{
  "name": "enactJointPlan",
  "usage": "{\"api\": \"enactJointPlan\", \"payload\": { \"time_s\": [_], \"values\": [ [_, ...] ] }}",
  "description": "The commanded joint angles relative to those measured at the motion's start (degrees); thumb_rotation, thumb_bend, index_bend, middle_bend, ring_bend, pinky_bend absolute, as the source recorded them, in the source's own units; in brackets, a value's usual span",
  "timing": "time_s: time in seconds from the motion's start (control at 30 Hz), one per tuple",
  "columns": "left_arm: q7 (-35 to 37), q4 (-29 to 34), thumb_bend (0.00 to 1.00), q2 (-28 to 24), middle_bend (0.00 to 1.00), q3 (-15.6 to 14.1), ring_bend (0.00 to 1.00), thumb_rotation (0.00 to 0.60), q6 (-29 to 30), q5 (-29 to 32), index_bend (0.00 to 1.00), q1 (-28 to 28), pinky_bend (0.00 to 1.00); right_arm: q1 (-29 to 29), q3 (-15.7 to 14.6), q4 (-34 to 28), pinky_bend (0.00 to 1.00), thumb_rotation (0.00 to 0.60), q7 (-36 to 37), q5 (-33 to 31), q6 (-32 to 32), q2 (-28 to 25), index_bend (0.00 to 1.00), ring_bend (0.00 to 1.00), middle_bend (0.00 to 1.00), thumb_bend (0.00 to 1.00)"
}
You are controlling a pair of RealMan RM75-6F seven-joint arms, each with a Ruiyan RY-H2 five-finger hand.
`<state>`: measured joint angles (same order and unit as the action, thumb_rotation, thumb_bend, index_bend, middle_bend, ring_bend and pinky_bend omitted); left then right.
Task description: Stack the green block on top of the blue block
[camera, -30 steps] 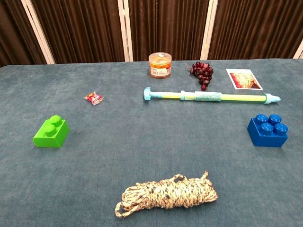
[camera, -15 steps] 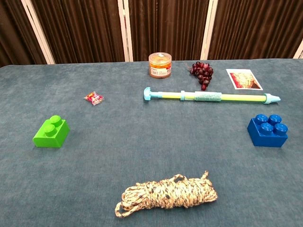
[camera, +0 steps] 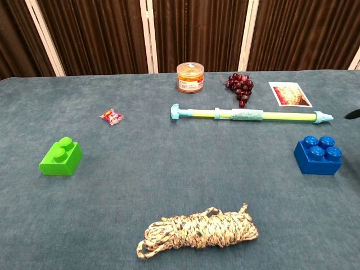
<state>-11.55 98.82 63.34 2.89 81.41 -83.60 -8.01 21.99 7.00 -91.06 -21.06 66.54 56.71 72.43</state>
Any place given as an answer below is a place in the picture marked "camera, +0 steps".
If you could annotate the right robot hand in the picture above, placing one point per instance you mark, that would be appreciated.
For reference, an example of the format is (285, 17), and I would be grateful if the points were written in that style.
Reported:
(354, 114)

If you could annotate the blue four-stud toy brick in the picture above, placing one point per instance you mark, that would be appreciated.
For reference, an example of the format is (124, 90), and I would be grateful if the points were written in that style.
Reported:
(312, 164)

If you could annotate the green two-stud toy brick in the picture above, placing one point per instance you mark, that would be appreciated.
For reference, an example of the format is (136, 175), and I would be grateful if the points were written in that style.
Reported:
(60, 166)

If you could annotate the brown curtain screen panel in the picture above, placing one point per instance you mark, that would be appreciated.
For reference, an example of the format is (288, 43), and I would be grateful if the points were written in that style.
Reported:
(356, 62)
(303, 33)
(197, 33)
(98, 36)
(17, 42)

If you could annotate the white-bordered photo card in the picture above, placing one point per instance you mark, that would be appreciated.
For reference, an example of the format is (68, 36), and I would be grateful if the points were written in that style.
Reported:
(291, 95)

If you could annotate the cyan and yellow water pump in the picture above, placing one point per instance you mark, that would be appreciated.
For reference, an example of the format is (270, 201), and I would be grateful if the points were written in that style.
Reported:
(247, 115)

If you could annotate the dark red grape bunch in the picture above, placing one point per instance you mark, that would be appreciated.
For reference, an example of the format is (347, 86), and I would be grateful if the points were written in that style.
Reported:
(240, 85)

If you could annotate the clear jar of rubber bands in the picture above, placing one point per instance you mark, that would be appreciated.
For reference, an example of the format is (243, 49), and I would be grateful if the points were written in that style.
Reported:
(189, 81)

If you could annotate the teal table cloth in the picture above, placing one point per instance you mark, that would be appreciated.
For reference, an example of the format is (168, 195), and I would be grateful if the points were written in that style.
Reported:
(168, 180)

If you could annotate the red candy wrapper packet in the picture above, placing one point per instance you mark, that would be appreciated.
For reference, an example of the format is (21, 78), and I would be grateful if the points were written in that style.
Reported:
(112, 117)

